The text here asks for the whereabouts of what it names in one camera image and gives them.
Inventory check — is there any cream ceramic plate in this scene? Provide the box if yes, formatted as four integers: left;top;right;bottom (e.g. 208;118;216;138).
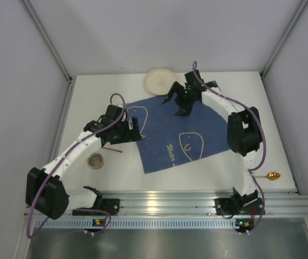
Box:
143;69;179;96

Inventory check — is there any blue cloth placemat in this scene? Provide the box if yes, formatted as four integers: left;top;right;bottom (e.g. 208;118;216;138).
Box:
127;96;229;174

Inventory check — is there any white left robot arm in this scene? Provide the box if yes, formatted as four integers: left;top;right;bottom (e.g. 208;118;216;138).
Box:
25;104;141;220

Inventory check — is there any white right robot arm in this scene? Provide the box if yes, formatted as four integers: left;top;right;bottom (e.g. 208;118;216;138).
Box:
163;70;266;216

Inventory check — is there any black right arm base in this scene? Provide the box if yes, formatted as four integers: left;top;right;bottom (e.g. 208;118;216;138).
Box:
214;198;263;217

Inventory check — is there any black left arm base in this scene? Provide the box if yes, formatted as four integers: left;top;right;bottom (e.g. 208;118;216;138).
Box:
72;198;120;216

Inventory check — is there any copper fork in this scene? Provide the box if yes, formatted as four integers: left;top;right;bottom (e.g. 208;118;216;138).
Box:
102;147;123;153

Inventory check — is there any small glass cup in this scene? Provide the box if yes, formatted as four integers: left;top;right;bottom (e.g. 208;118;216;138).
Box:
87;153;104;170

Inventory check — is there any gold spoon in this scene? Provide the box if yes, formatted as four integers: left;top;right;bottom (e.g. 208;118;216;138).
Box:
256;172;280;181

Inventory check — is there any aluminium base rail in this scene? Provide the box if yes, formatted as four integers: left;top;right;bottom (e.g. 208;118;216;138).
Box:
24;190;308;216

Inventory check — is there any left corner frame post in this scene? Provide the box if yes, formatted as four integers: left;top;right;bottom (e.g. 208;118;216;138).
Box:
21;0;73;81

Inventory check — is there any corner frame post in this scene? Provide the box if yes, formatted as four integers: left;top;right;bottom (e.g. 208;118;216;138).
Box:
21;0;73;81
260;0;308;80

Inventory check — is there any right corner frame post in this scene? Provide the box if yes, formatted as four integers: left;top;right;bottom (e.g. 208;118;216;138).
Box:
260;0;308;80

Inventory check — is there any slotted cable duct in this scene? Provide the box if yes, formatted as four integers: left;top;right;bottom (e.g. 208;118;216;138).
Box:
35;217;308;230

